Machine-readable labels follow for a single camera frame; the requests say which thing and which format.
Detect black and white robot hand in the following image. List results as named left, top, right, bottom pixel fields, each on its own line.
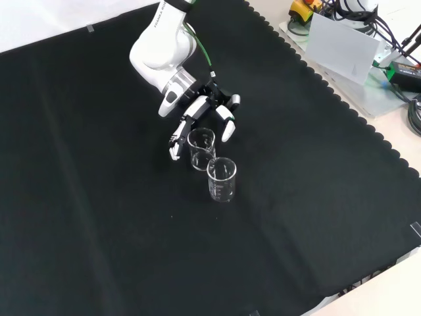
left=168, top=83, right=242, bottom=162

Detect clear glass beaker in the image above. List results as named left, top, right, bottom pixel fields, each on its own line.
left=186, top=128, right=216, bottom=171
left=206, top=157, right=237, bottom=204

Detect yellow stop button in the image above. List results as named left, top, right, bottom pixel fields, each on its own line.
left=288, top=0, right=324, bottom=26

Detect black bench cloth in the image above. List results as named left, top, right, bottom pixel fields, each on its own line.
left=0, top=0, right=421, bottom=316

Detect pale board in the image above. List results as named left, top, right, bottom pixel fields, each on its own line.
left=305, top=12, right=381, bottom=87

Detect black power adapter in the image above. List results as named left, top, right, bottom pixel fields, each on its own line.
left=385, top=60, right=421, bottom=93

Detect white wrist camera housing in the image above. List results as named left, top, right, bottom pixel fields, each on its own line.
left=157, top=84, right=184, bottom=118

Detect green cable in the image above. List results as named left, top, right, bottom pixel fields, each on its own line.
left=182, top=0, right=216, bottom=80

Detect grey metal base plate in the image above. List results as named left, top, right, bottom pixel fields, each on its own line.
left=278, top=18, right=419, bottom=119

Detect black cable bundle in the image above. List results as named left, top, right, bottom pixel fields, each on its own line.
left=324, top=0, right=421, bottom=65

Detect dark coiled cable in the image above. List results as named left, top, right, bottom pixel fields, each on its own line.
left=407, top=93, right=421, bottom=136

